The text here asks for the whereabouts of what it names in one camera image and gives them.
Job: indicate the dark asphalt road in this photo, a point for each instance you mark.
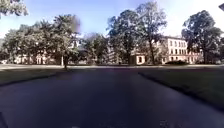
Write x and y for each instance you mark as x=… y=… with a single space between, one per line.
x=100 y=96

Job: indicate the grass lawn with dark edge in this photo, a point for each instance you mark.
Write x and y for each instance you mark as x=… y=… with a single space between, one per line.
x=190 y=81

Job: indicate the grass verge with dark kerb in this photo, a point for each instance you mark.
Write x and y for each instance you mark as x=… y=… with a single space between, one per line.
x=20 y=74

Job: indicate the pale pavement strip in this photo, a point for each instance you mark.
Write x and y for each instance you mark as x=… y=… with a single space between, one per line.
x=106 y=66

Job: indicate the small white building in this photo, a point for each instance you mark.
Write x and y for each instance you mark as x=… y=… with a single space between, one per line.
x=140 y=59

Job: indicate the pale pole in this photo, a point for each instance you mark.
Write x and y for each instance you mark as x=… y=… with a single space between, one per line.
x=62 y=60

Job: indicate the broad dark tree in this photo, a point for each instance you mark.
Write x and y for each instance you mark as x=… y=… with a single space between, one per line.
x=201 y=31

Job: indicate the pale multi-storey building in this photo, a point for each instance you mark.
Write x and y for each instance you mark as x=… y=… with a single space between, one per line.
x=176 y=48

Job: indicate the low brick building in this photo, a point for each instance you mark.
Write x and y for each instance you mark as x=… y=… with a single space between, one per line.
x=33 y=59

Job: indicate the dark bush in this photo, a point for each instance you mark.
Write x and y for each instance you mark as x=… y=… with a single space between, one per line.
x=176 y=62

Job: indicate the row of trees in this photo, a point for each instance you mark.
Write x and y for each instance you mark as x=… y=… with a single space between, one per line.
x=50 y=36

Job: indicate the tall tree with slim trunk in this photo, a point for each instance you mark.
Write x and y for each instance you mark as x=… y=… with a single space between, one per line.
x=151 y=20

